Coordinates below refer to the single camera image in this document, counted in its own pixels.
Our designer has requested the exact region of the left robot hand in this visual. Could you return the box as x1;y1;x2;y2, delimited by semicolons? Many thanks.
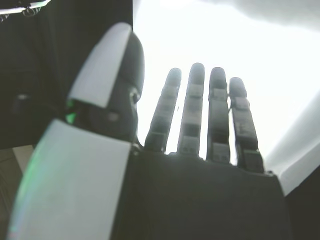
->
6;21;292;240

